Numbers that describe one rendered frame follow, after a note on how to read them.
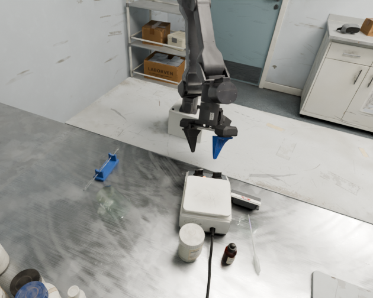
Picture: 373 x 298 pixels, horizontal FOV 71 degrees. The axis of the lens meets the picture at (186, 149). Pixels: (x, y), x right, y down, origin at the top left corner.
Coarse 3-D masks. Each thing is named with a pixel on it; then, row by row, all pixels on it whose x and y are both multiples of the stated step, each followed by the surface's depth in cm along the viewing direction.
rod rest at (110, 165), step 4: (112, 156) 85; (116, 156) 85; (112, 160) 86; (116, 160) 86; (108, 164) 84; (112, 164) 84; (116, 164) 85; (104, 168) 83; (108, 168) 83; (112, 168) 84; (96, 172) 79; (100, 172) 78; (104, 172) 82; (108, 172) 82; (96, 176) 80; (100, 176) 80; (104, 176) 80; (100, 180) 80; (104, 180) 80
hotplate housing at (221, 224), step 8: (184, 184) 73; (184, 192) 71; (184, 216) 65; (192, 216) 65; (200, 216) 65; (208, 216) 65; (216, 216) 65; (184, 224) 67; (200, 224) 66; (208, 224) 66; (216, 224) 65; (224, 224) 65; (208, 232) 69; (216, 232) 68; (224, 232) 67
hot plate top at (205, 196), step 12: (192, 180) 71; (204, 180) 72; (216, 180) 72; (192, 192) 68; (204, 192) 68; (216, 192) 69; (228, 192) 69; (192, 204) 65; (204, 204) 65; (216, 204) 66; (228, 204) 66; (228, 216) 64
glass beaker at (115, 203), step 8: (96, 192) 70; (104, 192) 69; (112, 192) 69; (120, 192) 71; (96, 200) 71; (104, 200) 68; (112, 200) 67; (120, 200) 67; (128, 200) 70; (104, 208) 69; (112, 208) 66; (120, 208) 72; (128, 208) 71; (112, 216) 69; (120, 216) 70
